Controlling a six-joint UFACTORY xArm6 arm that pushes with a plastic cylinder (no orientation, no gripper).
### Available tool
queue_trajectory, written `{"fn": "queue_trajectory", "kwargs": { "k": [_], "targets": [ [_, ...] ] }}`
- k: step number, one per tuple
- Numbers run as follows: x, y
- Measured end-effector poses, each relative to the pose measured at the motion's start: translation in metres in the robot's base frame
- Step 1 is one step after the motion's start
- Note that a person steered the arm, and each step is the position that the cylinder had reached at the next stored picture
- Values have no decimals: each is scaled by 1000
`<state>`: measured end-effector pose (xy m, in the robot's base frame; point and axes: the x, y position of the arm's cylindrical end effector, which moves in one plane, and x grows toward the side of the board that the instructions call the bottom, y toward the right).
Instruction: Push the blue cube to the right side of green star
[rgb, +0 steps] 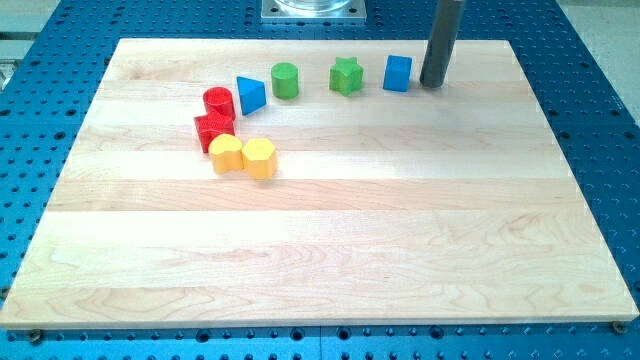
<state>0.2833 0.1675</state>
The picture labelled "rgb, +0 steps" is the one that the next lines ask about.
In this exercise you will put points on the blue cube block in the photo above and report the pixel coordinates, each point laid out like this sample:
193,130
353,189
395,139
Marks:
397,73

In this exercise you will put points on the green star block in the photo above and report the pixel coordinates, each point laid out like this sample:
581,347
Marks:
346,75

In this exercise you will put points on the red star block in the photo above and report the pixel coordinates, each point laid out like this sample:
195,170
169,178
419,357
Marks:
212,125

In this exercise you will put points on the yellow hexagon block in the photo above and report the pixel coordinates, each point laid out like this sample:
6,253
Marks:
260,158

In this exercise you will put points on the yellow heart block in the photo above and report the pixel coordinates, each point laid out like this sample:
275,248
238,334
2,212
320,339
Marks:
225,153

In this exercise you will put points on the blue triangular prism block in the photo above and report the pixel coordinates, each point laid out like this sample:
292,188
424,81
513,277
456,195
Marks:
252,94

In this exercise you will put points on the green cylinder block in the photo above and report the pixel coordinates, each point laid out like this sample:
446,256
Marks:
284,77

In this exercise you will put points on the light wooden board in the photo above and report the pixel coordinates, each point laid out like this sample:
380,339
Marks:
443,206

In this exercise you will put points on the red cylinder block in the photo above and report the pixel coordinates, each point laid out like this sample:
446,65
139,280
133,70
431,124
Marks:
219,100

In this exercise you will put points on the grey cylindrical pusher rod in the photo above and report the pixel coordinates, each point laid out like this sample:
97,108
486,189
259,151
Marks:
445,27

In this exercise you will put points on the left board clamp screw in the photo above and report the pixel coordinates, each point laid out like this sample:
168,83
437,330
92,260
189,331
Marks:
34,336

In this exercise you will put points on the board clamp screw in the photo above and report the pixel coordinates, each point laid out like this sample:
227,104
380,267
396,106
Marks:
34,336
618,328

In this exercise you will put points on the right board clamp screw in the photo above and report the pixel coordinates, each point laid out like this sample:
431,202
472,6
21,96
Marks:
618,328

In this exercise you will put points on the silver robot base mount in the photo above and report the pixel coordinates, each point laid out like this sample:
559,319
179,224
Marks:
282,11

